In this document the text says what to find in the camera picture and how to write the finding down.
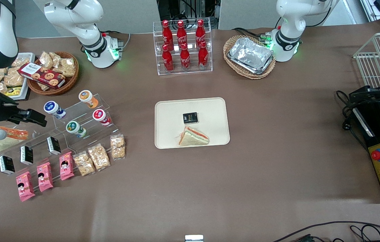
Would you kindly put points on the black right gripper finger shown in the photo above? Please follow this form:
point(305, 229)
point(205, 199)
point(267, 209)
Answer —
point(5, 107)
point(32, 117)

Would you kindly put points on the green gum bottle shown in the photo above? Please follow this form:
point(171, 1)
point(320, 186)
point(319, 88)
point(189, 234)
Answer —
point(75, 128)

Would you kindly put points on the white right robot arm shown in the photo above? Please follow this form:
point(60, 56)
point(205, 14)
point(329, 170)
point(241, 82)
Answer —
point(85, 20)

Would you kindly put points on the blue gum bottle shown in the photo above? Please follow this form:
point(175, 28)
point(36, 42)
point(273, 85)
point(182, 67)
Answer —
point(53, 109)

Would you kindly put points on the white rectangular tray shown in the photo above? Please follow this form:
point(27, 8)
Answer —
point(30, 58)

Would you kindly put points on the orange gum bottle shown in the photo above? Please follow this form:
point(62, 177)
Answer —
point(87, 97)

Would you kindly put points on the red gum bottle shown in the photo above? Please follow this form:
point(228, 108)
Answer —
point(101, 116)

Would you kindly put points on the aluminium foil tray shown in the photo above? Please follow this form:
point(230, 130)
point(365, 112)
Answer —
point(250, 53)

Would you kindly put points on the beige serving tray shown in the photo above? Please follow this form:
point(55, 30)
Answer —
point(210, 114)

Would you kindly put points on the yellow snack packet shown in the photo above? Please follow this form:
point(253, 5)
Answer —
point(12, 91)

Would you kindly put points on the clear acrylic stepped stand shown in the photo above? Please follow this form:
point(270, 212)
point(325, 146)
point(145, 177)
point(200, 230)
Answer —
point(38, 141)
point(85, 143)

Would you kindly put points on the wrapped triangle sandwich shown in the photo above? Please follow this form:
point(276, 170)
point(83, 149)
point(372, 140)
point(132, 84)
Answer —
point(11, 144)
point(193, 138)

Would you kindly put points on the small black box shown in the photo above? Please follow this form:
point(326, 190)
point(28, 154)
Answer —
point(26, 155)
point(6, 165)
point(53, 145)
point(190, 117)

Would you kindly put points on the black control box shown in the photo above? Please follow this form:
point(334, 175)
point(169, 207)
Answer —
point(378, 131)

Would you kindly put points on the red cookie box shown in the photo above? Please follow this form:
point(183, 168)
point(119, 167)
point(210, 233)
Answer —
point(42, 75)

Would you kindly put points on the brown wicker basket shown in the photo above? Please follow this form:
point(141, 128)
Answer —
point(70, 82)

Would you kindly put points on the pink cartoon snack pack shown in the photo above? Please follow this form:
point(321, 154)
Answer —
point(25, 186)
point(45, 176)
point(66, 165)

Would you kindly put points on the red emergency stop button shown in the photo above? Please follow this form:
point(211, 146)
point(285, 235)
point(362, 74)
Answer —
point(377, 155)

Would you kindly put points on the clear rice crisp bag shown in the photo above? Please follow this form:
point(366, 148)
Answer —
point(117, 146)
point(84, 164)
point(99, 157)

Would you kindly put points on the light wicker basket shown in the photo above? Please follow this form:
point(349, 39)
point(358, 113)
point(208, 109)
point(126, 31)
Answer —
point(232, 43)

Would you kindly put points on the red cola bottle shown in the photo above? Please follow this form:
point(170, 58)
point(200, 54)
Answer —
point(166, 32)
point(167, 59)
point(203, 55)
point(185, 57)
point(200, 31)
point(181, 32)

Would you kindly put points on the clear acrylic bottle rack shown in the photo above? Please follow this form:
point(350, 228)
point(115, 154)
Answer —
point(206, 70)

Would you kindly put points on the small silver device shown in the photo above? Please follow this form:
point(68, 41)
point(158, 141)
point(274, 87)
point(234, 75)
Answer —
point(194, 238)

